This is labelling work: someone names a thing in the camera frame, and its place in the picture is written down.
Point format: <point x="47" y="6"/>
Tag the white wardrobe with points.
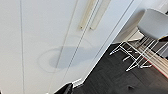
<point x="10" y="46"/>

